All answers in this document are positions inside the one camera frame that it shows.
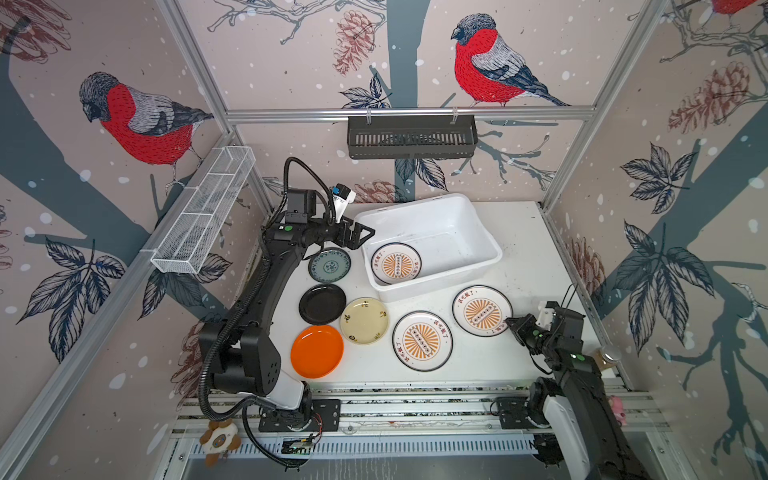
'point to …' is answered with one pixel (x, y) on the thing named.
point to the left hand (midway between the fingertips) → (360, 225)
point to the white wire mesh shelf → (188, 239)
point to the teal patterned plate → (330, 265)
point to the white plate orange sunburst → (396, 263)
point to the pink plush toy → (616, 404)
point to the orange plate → (317, 351)
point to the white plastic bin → (454, 245)
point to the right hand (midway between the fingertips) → (506, 321)
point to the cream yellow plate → (364, 320)
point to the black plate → (322, 303)
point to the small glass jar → (611, 353)
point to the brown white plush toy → (216, 441)
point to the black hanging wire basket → (412, 139)
